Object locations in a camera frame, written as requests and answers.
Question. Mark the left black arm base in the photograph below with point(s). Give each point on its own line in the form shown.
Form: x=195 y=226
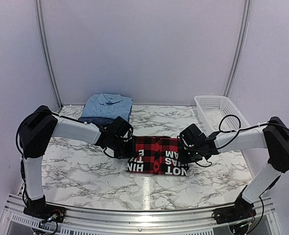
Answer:
x=39 y=208

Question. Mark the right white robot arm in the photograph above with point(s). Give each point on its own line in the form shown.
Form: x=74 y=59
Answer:
x=272 y=135

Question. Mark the red black plaid shirt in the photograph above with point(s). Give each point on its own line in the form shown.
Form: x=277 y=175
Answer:
x=156 y=155

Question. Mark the left aluminium corner post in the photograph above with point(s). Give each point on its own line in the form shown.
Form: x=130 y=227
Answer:
x=46 y=54

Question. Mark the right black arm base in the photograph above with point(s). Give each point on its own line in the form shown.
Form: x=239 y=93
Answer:
x=239 y=211

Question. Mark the light blue folded shirt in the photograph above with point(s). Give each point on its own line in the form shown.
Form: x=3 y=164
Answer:
x=105 y=105

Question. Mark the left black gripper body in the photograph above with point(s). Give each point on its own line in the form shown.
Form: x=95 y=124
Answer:
x=120 y=150

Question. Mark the aluminium front rail frame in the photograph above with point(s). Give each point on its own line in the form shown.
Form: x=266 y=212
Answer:
x=84 y=221

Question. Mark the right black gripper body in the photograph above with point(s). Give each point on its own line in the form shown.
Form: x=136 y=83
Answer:
x=194 y=154

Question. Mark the aluminium corner post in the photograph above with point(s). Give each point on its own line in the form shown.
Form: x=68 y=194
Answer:
x=46 y=54
x=239 y=47

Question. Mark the white plastic basket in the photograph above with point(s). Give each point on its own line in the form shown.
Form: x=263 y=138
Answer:
x=218 y=112

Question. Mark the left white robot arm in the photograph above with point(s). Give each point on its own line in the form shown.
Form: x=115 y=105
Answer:
x=37 y=129

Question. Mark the right aluminium corner post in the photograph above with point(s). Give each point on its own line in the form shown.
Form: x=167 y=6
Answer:
x=239 y=47

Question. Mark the blue checked folded shirt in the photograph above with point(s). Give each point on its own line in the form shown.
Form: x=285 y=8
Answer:
x=100 y=120

